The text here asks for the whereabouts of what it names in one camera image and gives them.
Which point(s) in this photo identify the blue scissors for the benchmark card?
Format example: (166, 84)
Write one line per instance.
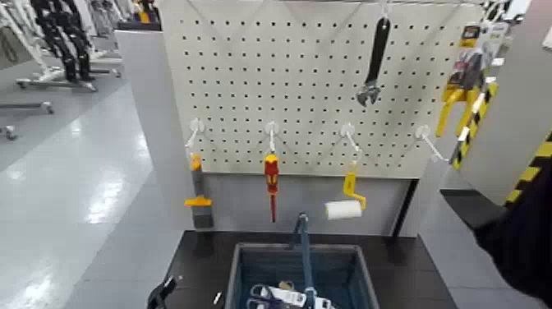
(280, 297)

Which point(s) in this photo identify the black adjustable wrench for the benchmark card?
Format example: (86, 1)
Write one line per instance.
(378, 47)

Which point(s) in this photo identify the red yellow screwdriver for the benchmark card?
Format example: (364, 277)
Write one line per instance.
(271, 172)

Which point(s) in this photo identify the yellow background object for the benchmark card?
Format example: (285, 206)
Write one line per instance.
(144, 17)

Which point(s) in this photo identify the white pegboard hook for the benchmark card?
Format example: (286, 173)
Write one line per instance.
(196, 126)
(347, 129)
(272, 129)
(423, 132)

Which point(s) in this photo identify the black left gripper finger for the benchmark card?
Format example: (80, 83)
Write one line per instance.
(159, 295)
(218, 297)

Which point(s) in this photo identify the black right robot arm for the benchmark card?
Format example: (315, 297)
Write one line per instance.
(522, 241)

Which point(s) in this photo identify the white product card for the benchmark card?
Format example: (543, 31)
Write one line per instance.
(496, 39)

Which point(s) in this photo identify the yellow black hazard strip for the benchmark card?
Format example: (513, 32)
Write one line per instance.
(474, 121)
(530, 172)

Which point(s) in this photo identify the black robot on stand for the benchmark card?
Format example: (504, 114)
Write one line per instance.
(64, 34)

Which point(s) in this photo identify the white pegboard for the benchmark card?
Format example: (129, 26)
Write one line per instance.
(258, 77)

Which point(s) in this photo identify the grey wheeled stand base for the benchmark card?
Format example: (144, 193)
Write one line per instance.
(30, 106)
(56, 83)

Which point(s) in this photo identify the blue grey plastic crate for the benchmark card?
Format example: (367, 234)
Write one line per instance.
(349, 276)

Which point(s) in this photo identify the white robot on stand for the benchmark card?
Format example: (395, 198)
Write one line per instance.
(26, 30)

